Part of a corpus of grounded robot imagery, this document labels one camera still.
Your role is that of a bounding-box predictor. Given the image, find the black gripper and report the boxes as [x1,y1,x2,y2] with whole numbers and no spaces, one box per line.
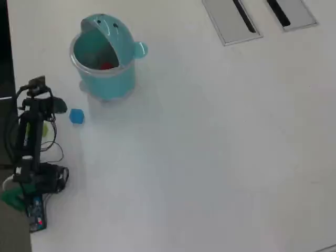
[22,91,68,120]

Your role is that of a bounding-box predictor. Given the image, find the small wrist camera board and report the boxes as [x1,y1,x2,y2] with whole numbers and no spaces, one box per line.
[27,75,49,97]

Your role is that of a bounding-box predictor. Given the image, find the blue controller circuit board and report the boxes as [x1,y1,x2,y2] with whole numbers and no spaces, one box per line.
[27,194,47,233]

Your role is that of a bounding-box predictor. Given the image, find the thin black servo wires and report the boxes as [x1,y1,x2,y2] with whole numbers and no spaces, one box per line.
[40,115,65,163]

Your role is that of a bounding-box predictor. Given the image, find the metal table cable grommet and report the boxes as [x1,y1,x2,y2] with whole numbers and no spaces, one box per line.
[202,0,263,47]
[266,0,320,33]

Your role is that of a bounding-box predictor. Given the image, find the black camera cable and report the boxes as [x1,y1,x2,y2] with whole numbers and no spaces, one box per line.
[4,85,29,169]

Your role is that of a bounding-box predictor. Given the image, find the white plastic piece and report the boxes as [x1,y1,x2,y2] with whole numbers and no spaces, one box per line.
[2,174,22,191]

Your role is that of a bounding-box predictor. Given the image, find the green table clamp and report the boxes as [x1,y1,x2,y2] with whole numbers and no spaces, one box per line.
[0,187,27,212]

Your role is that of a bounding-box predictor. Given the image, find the teal whale-shaped bin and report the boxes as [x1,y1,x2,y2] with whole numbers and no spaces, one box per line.
[69,13,149,103]

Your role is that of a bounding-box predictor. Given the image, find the blue cube block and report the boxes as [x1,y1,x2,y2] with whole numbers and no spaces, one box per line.
[69,108,86,126]

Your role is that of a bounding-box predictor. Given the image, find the dark grey furniture panel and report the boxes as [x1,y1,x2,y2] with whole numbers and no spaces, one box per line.
[0,96,22,169]

